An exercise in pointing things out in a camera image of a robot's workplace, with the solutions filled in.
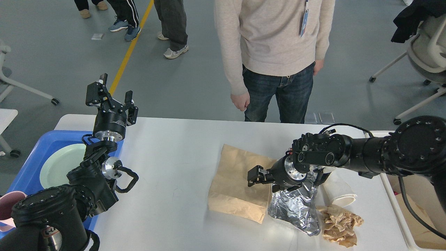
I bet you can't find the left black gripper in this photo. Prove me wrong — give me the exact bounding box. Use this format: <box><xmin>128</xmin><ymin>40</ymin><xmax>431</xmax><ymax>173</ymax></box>
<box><xmin>85</xmin><ymin>73</ymin><xmax>139</xmax><ymax>142</ymax></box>

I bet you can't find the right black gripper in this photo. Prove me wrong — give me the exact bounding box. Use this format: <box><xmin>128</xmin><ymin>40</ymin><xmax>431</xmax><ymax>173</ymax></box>
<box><xmin>247</xmin><ymin>156</ymin><xmax>309</xmax><ymax>192</ymax></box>

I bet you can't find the brown paper bag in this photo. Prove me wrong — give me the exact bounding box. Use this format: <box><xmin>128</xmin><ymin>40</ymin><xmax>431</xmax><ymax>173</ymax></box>
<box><xmin>208</xmin><ymin>144</ymin><xmax>276</xmax><ymax>224</ymax></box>

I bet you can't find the silver foil bag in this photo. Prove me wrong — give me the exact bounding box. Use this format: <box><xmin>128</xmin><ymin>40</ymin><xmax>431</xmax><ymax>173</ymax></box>
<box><xmin>267</xmin><ymin>172</ymin><xmax>321</xmax><ymax>236</ymax></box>

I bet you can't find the light green plate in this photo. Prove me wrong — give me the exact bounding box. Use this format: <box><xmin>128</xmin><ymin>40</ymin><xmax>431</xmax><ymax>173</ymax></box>
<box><xmin>40</xmin><ymin>144</ymin><xmax>86</xmax><ymax>187</ymax></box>

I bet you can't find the white paper cup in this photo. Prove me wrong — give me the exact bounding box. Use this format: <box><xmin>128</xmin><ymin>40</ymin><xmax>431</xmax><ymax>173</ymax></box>
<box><xmin>322</xmin><ymin>171</ymin><xmax>357</xmax><ymax>207</ymax></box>

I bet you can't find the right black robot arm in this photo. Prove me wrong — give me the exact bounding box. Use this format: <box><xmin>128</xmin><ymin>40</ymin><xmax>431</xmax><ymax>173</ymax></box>
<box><xmin>247</xmin><ymin>116</ymin><xmax>446</xmax><ymax>238</ymax></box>

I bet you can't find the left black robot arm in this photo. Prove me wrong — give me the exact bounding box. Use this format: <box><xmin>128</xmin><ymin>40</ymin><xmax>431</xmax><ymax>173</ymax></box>
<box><xmin>1</xmin><ymin>74</ymin><xmax>139</xmax><ymax>251</ymax></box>

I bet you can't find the person in striped trackpants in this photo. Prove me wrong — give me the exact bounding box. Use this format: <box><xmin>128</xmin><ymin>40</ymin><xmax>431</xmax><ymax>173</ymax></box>
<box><xmin>108</xmin><ymin>0</ymin><xmax>141</xmax><ymax>41</ymax></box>

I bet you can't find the yellow plate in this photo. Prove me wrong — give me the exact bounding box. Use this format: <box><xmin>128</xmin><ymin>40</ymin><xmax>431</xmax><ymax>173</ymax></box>
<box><xmin>39</xmin><ymin>173</ymin><xmax>53</xmax><ymax>189</ymax></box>

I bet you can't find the person in tan boots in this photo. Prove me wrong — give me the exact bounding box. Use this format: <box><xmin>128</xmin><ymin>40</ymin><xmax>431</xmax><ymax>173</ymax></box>
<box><xmin>74</xmin><ymin>0</ymin><xmax>108</xmax><ymax>19</ymax></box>

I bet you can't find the person in grey trousers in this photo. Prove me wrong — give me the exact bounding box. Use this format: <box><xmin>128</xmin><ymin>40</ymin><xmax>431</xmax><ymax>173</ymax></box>
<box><xmin>154</xmin><ymin>0</ymin><xmax>189</xmax><ymax>59</ymax></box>

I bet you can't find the white chair base left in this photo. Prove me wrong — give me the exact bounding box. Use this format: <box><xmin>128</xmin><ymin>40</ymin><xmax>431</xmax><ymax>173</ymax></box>
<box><xmin>0</xmin><ymin>38</ymin><xmax>60</xmax><ymax>106</ymax></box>

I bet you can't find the blue plastic tray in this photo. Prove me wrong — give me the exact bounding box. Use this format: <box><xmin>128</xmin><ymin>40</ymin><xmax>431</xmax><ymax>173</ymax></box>
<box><xmin>9</xmin><ymin>130</ymin><xmax>130</xmax><ymax>230</ymax></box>

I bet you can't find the person in beige sweater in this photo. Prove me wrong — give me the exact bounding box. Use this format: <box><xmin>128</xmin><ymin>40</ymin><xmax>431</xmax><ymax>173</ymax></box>
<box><xmin>214</xmin><ymin>0</ymin><xmax>336</xmax><ymax>123</ymax></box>

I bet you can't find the pink mug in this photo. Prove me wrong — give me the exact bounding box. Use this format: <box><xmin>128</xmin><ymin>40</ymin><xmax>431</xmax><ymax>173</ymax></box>
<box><xmin>0</xmin><ymin>191</ymin><xmax>27</xmax><ymax>232</ymax></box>

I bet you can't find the white plastic bin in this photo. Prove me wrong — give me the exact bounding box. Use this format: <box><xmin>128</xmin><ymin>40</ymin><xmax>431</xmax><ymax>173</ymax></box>
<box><xmin>364</xmin><ymin>130</ymin><xmax>446</xmax><ymax>250</ymax></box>

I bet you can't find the blue id badge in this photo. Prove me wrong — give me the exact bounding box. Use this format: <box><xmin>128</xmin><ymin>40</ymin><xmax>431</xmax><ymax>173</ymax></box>
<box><xmin>300</xmin><ymin>0</ymin><xmax>309</xmax><ymax>38</ymax></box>

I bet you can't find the white office chair right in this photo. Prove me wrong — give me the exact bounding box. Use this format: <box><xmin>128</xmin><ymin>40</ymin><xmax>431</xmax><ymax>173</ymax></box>
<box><xmin>369</xmin><ymin>15</ymin><xmax>446</xmax><ymax>125</ymax></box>

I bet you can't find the black jacket on chair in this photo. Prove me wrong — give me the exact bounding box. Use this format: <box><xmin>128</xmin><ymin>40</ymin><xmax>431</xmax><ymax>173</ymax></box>
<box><xmin>391</xmin><ymin>0</ymin><xmax>446</xmax><ymax>43</ymax></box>

